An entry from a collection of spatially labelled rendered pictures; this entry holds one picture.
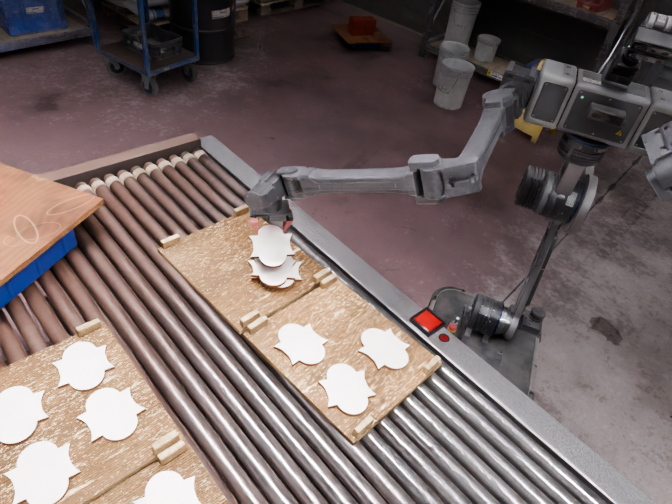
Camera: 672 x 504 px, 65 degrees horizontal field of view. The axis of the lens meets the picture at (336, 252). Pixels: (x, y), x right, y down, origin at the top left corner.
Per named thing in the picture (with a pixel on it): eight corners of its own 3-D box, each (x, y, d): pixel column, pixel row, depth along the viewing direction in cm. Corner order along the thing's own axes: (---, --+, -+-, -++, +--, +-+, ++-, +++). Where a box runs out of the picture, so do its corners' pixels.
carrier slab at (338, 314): (334, 280, 160) (335, 276, 159) (441, 365, 141) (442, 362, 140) (242, 337, 140) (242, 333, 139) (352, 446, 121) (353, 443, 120)
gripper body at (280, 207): (290, 218, 147) (292, 197, 142) (254, 219, 145) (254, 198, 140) (287, 204, 152) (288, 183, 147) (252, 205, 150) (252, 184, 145)
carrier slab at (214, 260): (249, 211, 180) (249, 207, 179) (332, 278, 161) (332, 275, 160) (157, 252, 160) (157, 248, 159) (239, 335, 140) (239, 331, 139)
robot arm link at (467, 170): (481, 205, 115) (476, 164, 110) (422, 205, 122) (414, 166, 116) (517, 122, 146) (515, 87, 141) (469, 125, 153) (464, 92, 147)
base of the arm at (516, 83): (520, 116, 154) (535, 77, 146) (517, 127, 148) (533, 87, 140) (491, 108, 156) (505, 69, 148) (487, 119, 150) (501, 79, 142)
